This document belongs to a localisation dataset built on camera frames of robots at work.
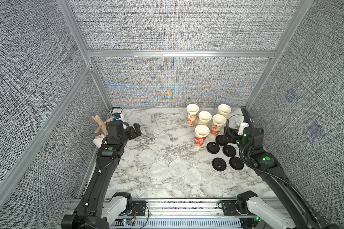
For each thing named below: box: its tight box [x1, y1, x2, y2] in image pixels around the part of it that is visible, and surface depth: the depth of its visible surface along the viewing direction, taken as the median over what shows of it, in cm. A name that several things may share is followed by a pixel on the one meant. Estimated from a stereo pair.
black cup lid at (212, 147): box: [206, 141, 220, 155], surface depth 97 cm
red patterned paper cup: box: [194, 124, 211, 148], surface depth 90 cm
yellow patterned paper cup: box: [198, 110, 213, 126], surface depth 96 cm
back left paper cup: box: [186, 103, 200, 127], surface depth 100 cm
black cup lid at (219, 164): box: [211, 157, 227, 172], surface depth 90 cm
